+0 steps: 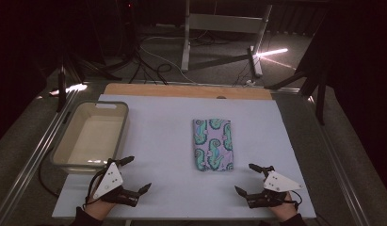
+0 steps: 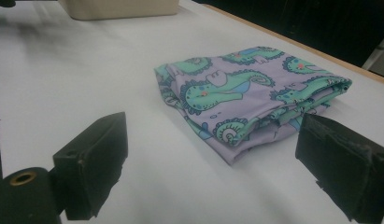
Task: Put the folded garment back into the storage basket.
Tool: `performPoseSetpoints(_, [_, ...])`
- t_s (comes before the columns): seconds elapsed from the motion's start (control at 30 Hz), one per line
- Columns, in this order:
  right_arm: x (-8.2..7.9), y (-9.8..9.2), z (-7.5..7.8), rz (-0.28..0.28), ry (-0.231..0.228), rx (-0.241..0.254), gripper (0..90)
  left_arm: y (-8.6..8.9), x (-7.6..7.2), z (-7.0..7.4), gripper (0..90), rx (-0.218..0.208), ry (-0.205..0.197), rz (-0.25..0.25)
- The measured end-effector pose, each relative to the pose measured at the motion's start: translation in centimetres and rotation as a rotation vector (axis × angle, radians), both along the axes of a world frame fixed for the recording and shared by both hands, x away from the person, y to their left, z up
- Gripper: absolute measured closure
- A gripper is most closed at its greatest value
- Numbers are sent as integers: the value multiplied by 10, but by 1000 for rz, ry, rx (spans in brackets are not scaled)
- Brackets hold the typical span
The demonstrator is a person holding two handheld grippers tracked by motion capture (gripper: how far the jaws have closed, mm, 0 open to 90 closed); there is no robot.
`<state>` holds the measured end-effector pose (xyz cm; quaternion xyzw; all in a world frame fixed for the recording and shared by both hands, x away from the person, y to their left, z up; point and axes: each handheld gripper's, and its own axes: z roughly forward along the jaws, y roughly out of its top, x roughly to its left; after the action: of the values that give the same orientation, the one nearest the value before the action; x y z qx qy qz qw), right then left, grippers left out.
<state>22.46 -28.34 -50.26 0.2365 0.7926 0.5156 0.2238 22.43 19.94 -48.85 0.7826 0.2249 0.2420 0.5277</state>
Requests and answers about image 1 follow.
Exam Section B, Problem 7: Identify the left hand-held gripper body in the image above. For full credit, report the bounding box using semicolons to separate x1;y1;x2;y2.
84;158;142;208

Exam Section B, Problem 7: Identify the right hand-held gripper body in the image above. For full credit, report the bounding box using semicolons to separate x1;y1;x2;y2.
244;166;304;210

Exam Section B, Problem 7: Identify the person's left hand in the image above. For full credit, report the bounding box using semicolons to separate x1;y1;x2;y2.
84;195;117;221

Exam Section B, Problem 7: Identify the person's right hand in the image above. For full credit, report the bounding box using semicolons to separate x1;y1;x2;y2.
268;191;299;222

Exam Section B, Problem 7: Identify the beige plastic bin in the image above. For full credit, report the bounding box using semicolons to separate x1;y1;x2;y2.
49;100;130;174

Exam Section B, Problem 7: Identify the white table mat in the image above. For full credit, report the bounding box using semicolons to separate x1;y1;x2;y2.
52;93;317;220

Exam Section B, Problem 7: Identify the folded seahorse print cloth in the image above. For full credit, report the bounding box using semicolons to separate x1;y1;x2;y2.
192;118;234;172

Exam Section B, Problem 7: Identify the wooden board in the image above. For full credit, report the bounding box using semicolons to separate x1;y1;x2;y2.
104;82;274;101

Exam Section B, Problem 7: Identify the black metal stand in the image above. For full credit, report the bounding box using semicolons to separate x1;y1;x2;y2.
265;69;328;126

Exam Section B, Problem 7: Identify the black tripod stand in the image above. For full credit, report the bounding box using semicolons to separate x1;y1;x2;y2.
56;51;123;113

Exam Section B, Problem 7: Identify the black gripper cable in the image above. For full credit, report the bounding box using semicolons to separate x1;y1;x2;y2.
289;189;304;211
38;146;62;199

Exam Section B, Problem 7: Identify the aluminium rail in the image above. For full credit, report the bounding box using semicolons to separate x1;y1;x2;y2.
0;82;89;226
307;93;371;226

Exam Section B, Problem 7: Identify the black floor cable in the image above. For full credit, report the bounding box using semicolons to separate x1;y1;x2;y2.
128;46;174;86

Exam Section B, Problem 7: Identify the white floor cable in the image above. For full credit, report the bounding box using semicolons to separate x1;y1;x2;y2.
138;35;199;85

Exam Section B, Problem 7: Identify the white metal desk frame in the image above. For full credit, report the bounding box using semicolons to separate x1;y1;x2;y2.
180;0;274;78

